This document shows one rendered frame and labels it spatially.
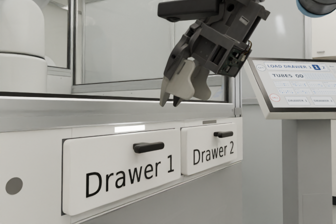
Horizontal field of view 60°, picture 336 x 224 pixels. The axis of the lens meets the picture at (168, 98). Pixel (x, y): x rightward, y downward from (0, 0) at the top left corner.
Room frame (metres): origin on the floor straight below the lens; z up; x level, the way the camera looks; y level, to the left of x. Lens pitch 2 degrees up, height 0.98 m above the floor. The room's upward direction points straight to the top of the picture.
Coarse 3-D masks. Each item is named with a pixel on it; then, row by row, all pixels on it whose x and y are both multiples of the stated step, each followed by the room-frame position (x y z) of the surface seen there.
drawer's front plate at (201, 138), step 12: (192, 132) 0.70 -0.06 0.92; (204, 132) 0.75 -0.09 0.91; (192, 144) 0.70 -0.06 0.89; (204, 144) 0.75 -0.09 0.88; (216, 144) 0.80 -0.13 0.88; (228, 144) 0.86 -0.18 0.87; (192, 156) 0.70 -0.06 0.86; (204, 156) 0.75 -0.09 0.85; (228, 156) 0.86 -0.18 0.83; (192, 168) 0.70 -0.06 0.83; (204, 168) 0.75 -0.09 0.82
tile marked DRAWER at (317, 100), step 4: (312, 96) 1.15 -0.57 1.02; (316, 96) 1.15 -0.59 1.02; (320, 96) 1.16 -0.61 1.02; (324, 96) 1.16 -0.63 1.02; (328, 96) 1.16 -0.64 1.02; (312, 100) 1.14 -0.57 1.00; (316, 100) 1.14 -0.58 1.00; (320, 100) 1.14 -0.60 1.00; (324, 100) 1.15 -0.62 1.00; (328, 100) 1.15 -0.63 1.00; (332, 100) 1.15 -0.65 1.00; (316, 104) 1.12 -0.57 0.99; (320, 104) 1.13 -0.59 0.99; (324, 104) 1.13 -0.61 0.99; (328, 104) 1.13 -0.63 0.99; (332, 104) 1.14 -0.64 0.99
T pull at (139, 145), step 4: (136, 144) 0.52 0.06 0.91; (140, 144) 0.50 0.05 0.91; (144, 144) 0.51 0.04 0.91; (148, 144) 0.51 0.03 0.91; (152, 144) 0.52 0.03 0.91; (156, 144) 0.53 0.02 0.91; (160, 144) 0.54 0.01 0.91; (136, 148) 0.49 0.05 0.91; (140, 148) 0.49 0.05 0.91; (144, 148) 0.50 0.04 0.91; (148, 148) 0.51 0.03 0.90; (152, 148) 0.52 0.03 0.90; (156, 148) 0.53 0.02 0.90; (160, 148) 0.54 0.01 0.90; (136, 152) 0.50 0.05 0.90; (140, 152) 0.50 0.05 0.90
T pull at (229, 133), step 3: (216, 132) 0.78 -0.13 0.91; (219, 132) 0.75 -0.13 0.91; (222, 132) 0.75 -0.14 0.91; (225, 132) 0.76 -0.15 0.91; (228, 132) 0.78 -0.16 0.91; (231, 132) 0.79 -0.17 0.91; (216, 135) 0.78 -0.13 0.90; (219, 135) 0.75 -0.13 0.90; (222, 135) 0.75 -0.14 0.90; (225, 135) 0.76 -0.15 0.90; (228, 135) 0.78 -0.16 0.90; (231, 135) 0.79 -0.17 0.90
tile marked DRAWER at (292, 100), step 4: (284, 96) 1.13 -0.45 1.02; (288, 96) 1.13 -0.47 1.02; (292, 96) 1.14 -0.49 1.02; (296, 96) 1.14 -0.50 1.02; (300, 96) 1.14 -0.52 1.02; (304, 96) 1.15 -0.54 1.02; (288, 100) 1.12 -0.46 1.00; (292, 100) 1.12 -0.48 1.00; (296, 100) 1.12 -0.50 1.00; (300, 100) 1.13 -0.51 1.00; (304, 100) 1.13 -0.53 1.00; (288, 104) 1.10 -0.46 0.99; (292, 104) 1.11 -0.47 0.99; (296, 104) 1.11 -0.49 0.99; (300, 104) 1.11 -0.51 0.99; (304, 104) 1.12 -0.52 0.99; (308, 104) 1.12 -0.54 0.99
